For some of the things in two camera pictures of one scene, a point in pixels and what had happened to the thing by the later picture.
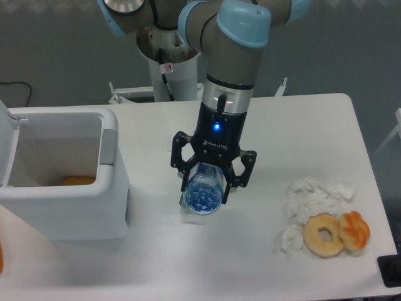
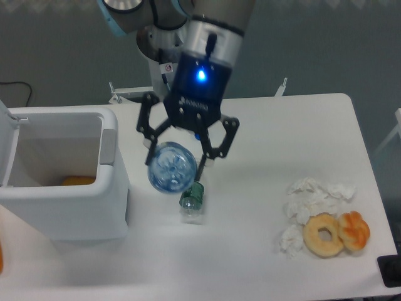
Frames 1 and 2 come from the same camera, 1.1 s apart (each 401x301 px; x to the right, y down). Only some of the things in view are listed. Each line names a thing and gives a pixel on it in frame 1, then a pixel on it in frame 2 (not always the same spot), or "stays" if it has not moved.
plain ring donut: [321, 248] stays
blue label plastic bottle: [204, 189] → [172, 168]
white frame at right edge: [397, 130] stays
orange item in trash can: [78, 180] stays
